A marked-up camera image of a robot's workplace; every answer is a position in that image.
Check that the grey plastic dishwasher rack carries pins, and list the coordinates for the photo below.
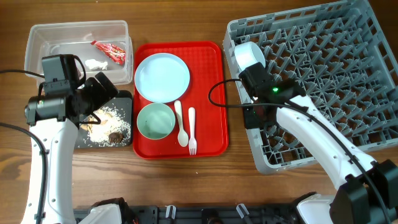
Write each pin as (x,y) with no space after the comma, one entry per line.
(338,53)

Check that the crumpled white tissue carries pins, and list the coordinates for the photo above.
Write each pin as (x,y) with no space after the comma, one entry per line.
(93,64)

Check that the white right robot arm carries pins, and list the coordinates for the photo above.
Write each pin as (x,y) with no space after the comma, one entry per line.
(366,190)

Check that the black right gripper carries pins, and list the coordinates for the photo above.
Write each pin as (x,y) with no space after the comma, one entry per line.
(250,121)

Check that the light blue bowl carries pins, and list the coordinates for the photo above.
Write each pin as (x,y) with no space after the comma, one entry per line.
(248,54)

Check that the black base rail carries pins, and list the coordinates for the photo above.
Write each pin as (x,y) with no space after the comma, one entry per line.
(264,214)

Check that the spilled white rice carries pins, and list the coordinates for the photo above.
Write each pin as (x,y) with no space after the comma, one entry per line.
(113,119)

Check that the black food waste tray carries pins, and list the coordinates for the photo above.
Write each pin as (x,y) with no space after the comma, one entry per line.
(122,100)

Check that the red plastic tray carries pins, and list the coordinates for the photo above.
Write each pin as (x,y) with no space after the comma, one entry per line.
(204,61)

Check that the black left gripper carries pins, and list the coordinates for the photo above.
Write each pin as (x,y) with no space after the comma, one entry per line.
(102,96)

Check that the red snack wrapper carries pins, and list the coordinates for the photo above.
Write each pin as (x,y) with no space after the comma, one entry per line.
(115,53)

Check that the white plastic fork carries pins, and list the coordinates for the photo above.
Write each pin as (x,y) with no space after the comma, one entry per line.
(192,143)

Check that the light blue plate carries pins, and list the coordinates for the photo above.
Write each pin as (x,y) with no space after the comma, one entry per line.
(162,78)

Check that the white plastic spoon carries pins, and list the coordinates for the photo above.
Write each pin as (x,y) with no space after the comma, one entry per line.
(182,134)

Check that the clear plastic waste bin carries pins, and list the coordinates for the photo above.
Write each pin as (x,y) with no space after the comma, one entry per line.
(76,38)

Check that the brown food scrap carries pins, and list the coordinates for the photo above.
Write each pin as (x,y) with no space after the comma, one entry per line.
(115,137)

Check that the mint green bowl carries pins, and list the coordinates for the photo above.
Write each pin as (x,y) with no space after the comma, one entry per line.
(155,121)

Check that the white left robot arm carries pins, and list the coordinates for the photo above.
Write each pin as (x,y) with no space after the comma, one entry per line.
(54,119)

